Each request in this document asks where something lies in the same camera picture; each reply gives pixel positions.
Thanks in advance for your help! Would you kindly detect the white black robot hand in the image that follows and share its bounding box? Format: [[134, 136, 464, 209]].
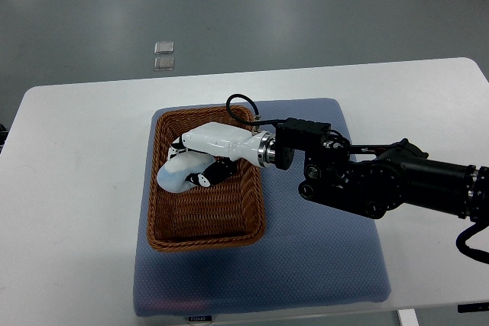
[[167, 122, 275, 188]]

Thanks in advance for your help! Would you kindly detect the light blue plush toy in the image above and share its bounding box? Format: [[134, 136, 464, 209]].
[[157, 151, 215, 193]]

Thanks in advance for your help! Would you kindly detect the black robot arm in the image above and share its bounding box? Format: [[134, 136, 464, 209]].
[[257, 118, 488, 263]]

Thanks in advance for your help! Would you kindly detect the brown wicker basket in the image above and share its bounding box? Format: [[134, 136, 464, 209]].
[[144, 105, 266, 252]]

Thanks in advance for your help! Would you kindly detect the upper silver floor plate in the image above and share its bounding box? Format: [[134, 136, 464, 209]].
[[154, 41, 174, 55]]

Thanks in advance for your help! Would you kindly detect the blue fabric cushion mat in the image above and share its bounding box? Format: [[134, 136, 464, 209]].
[[132, 97, 393, 318]]

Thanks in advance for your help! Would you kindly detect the black cushion label tag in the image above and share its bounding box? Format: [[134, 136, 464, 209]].
[[187, 315, 212, 323]]

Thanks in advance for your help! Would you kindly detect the black object at left edge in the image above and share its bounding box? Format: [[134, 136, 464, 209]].
[[0, 124, 8, 145]]

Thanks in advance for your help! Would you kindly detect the black object at edge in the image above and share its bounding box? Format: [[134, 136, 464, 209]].
[[0, 124, 8, 145], [458, 302, 489, 313]]

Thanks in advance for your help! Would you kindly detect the white table leg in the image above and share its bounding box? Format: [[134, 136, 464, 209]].
[[397, 308, 419, 326]]

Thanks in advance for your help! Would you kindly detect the black object at right edge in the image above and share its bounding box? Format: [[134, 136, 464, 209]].
[[458, 302, 489, 313]]

